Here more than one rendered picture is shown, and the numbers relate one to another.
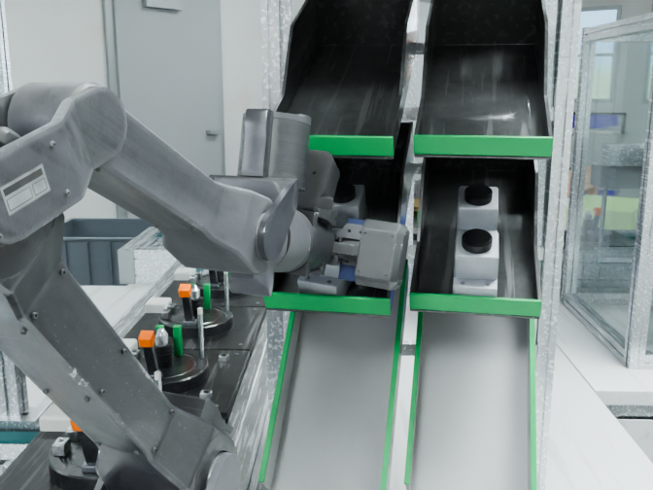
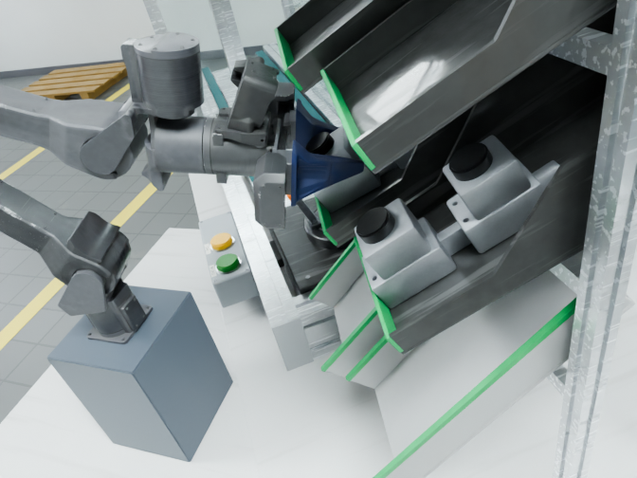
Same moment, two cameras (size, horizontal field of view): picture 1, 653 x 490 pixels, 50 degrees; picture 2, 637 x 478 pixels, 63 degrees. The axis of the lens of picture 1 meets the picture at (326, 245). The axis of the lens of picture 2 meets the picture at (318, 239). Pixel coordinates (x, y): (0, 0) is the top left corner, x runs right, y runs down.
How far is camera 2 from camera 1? 0.75 m
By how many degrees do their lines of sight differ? 74
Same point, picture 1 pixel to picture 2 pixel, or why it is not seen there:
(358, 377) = not seen: hidden behind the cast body
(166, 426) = (45, 242)
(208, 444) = (66, 262)
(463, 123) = (424, 56)
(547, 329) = (579, 383)
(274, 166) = (141, 94)
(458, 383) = (460, 348)
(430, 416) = (425, 354)
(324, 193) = (233, 117)
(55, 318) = not seen: outside the picture
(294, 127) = (143, 63)
